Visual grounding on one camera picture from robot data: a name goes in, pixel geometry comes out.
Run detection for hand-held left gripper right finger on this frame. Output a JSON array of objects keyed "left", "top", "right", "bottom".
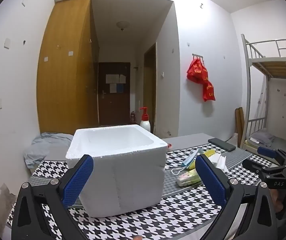
[{"left": 195, "top": 154, "right": 280, "bottom": 240}]

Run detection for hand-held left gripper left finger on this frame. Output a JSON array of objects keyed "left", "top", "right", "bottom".
[{"left": 11, "top": 154, "right": 94, "bottom": 240}]

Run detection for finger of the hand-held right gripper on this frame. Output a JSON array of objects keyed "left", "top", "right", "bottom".
[
  {"left": 257, "top": 146, "right": 286, "bottom": 166},
  {"left": 242, "top": 158, "right": 271, "bottom": 175}
]

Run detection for white tissue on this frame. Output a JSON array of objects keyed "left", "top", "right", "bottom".
[{"left": 208, "top": 154, "right": 230, "bottom": 174}]

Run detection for green pink snack packet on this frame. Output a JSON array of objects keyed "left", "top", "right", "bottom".
[{"left": 177, "top": 169, "right": 203, "bottom": 187}]

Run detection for blue face mask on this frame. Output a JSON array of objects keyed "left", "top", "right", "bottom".
[{"left": 171, "top": 148, "right": 205, "bottom": 176}]

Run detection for white foam box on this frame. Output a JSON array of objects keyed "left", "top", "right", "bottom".
[{"left": 65, "top": 124, "right": 168, "bottom": 218}]

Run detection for person's right hand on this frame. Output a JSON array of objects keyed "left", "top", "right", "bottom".
[{"left": 271, "top": 189, "right": 282, "bottom": 213}]

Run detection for grey folded bedding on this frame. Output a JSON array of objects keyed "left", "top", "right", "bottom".
[{"left": 249, "top": 130, "right": 276, "bottom": 147}]

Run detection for black smartphone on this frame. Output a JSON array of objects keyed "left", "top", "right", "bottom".
[{"left": 207, "top": 138, "right": 237, "bottom": 152}]

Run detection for leaning wooden boards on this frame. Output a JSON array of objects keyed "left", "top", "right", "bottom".
[{"left": 235, "top": 107, "right": 245, "bottom": 148}]

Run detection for grey cloth pile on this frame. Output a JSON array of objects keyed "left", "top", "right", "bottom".
[{"left": 23, "top": 132, "right": 75, "bottom": 169}]

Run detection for houndstooth tablecloth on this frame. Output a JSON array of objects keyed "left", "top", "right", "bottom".
[{"left": 29, "top": 142, "right": 274, "bottom": 240}]

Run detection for dark brown entry door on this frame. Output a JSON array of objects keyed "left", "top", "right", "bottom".
[{"left": 98, "top": 62, "right": 131, "bottom": 127}]

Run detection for long red plastic bag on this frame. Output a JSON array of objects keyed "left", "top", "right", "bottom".
[{"left": 202, "top": 80, "right": 216, "bottom": 102}]

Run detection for white lotion pump bottle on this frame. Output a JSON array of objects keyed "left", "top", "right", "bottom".
[{"left": 139, "top": 107, "right": 151, "bottom": 132}]

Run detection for white metal bunk bed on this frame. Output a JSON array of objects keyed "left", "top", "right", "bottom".
[{"left": 241, "top": 34, "right": 286, "bottom": 155}]

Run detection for wooden wardrobe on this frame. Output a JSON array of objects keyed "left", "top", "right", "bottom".
[{"left": 36, "top": 0, "right": 100, "bottom": 135}]

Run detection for crumpled red plastic bag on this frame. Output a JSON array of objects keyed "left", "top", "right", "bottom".
[{"left": 187, "top": 57, "right": 208, "bottom": 83}]

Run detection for ceiling lamp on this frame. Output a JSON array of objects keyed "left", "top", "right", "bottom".
[{"left": 116, "top": 21, "right": 129, "bottom": 32}]

